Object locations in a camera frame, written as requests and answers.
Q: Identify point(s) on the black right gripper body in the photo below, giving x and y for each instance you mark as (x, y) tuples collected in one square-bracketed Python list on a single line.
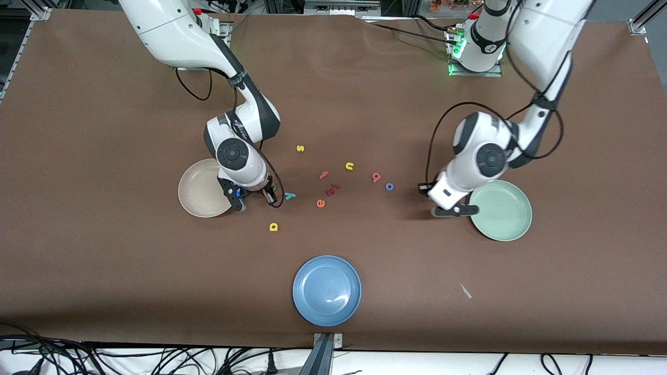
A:
[(259, 190)]

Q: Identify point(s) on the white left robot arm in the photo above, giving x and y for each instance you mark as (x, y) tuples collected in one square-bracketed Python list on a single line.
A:
[(542, 31)]

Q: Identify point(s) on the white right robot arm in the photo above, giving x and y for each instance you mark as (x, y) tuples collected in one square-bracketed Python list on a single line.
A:
[(172, 31)]

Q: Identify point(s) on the beige brown round plate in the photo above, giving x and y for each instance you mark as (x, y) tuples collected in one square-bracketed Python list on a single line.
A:
[(198, 195)]

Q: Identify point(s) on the dark red foam letter k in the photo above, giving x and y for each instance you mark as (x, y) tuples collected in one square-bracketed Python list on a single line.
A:
[(331, 191)]

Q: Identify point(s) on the pale green round plate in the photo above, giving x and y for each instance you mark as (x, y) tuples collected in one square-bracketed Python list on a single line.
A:
[(505, 219)]

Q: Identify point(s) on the small white paper scrap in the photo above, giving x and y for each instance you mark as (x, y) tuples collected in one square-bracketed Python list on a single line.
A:
[(465, 290)]

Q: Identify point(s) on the blue round plate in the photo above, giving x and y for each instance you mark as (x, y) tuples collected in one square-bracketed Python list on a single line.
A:
[(326, 290)]

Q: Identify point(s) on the brown table cover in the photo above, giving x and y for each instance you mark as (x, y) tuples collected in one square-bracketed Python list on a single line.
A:
[(104, 260)]

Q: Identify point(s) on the grey metal box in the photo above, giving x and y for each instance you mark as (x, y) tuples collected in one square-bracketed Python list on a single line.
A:
[(341, 6)]

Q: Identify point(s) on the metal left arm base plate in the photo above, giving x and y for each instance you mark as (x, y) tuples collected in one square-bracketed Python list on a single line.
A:
[(474, 74)]

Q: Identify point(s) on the aluminium camera mount post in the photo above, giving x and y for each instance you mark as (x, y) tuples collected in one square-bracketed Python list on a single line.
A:
[(323, 354)]

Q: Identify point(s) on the aluminium frame corner bracket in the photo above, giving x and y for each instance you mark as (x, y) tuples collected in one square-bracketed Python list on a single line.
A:
[(638, 26), (40, 14)]

